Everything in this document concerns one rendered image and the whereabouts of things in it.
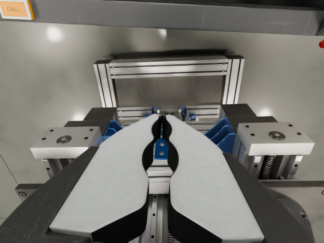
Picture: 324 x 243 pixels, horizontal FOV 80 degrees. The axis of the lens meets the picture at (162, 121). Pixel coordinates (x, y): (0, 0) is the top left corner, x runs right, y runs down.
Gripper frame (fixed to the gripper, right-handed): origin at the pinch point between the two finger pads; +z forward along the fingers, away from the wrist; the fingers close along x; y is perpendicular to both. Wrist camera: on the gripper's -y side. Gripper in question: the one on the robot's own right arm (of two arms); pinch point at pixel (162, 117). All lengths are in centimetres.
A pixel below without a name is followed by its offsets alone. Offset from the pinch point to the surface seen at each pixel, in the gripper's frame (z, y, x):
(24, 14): 26.6, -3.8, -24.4
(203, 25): 27.8, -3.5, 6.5
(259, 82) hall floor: 123, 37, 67
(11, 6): 26.6, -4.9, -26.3
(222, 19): 27.8, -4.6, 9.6
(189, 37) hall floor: 123, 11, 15
